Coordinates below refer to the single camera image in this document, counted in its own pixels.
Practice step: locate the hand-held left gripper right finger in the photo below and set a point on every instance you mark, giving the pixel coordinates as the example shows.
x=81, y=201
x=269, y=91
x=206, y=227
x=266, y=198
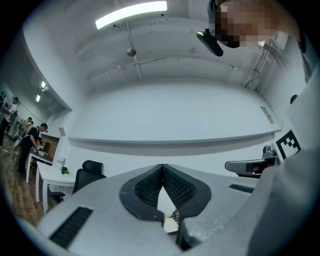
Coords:
x=197, y=197

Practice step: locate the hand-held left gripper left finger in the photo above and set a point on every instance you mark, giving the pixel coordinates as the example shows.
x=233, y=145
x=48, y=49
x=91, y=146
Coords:
x=130, y=197

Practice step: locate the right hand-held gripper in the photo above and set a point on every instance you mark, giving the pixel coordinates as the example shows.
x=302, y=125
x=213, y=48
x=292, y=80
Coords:
x=295, y=190

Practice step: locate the black office chair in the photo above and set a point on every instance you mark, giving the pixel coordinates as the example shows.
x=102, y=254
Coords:
x=86, y=176

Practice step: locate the small potted plant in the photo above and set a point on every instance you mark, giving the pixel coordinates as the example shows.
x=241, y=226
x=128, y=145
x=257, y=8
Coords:
x=63, y=166

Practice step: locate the white desk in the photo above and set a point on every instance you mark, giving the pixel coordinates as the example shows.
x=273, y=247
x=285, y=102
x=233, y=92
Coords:
x=53, y=176
x=37, y=157

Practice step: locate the wooden partition panel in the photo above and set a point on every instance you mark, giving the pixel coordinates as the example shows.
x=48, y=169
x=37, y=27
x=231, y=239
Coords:
x=51, y=146

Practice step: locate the person's grey shirt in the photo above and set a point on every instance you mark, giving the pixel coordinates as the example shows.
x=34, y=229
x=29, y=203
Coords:
x=310, y=57

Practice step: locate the white ceiling pipe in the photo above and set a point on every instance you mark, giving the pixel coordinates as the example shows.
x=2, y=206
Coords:
x=133, y=65

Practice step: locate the small ceiling spotlights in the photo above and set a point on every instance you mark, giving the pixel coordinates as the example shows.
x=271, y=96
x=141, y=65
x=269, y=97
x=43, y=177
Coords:
x=41, y=90

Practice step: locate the person's head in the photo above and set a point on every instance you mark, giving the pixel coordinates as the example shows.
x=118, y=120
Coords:
x=252, y=22

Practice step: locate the silver ceiling dome sensor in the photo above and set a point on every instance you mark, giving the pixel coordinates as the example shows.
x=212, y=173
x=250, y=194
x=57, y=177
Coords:
x=130, y=51

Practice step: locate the long ceiling light panel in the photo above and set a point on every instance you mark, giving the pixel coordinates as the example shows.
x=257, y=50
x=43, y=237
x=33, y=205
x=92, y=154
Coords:
x=130, y=13

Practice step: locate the small wall sign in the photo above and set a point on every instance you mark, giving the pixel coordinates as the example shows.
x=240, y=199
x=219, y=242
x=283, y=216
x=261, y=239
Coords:
x=266, y=114

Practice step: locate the white wall ledge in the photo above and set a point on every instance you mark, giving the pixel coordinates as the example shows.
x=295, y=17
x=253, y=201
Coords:
x=170, y=142

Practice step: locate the bundle of wall pipes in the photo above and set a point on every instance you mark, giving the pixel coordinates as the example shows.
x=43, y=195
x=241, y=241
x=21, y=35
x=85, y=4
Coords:
x=260, y=65

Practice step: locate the black head-worn camera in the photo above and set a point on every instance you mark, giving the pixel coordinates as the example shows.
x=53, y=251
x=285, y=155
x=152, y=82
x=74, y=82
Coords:
x=210, y=42

